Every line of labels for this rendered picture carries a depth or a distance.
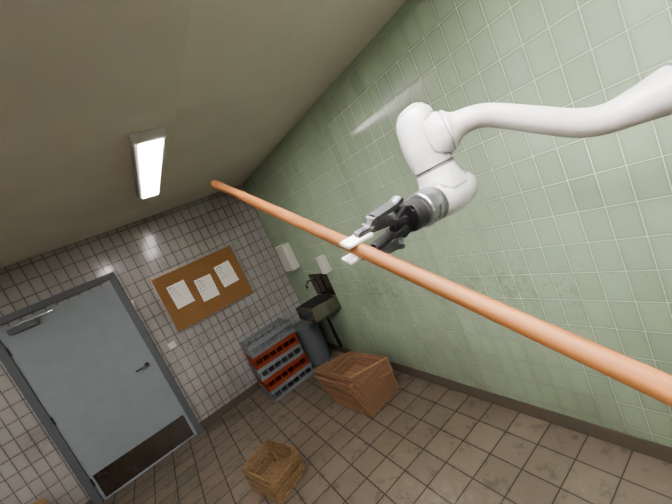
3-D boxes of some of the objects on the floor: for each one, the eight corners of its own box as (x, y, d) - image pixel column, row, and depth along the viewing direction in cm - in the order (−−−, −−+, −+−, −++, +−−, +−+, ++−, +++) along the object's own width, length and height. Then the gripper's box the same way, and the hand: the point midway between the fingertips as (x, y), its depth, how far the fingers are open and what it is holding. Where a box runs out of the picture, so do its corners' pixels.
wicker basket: (367, 424, 272) (354, 397, 268) (330, 408, 317) (318, 384, 313) (400, 387, 300) (389, 362, 296) (362, 377, 346) (352, 355, 342)
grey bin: (337, 353, 424) (320, 317, 417) (315, 370, 406) (297, 333, 398) (324, 348, 457) (308, 315, 449) (303, 364, 438) (286, 330, 431)
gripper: (431, 182, 70) (353, 224, 58) (430, 244, 78) (361, 292, 66) (405, 177, 75) (327, 214, 63) (406, 236, 83) (338, 278, 72)
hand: (357, 247), depth 66 cm, fingers closed on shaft, 3 cm apart
